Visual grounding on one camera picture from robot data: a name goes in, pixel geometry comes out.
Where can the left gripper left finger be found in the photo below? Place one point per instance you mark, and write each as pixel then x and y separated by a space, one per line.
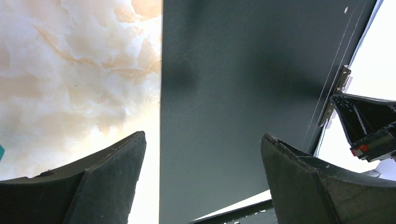
pixel 97 189

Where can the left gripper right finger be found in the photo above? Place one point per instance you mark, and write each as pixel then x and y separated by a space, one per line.
pixel 308 190

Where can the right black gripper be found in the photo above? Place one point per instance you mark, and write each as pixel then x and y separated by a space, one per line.
pixel 369 125

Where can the white paper stack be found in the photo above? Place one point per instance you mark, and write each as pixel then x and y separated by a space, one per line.
pixel 373 75

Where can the grey black file folder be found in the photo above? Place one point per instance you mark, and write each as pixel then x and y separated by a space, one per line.
pixel 233 70

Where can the green block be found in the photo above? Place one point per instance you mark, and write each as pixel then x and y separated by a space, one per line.
pixel 2 151

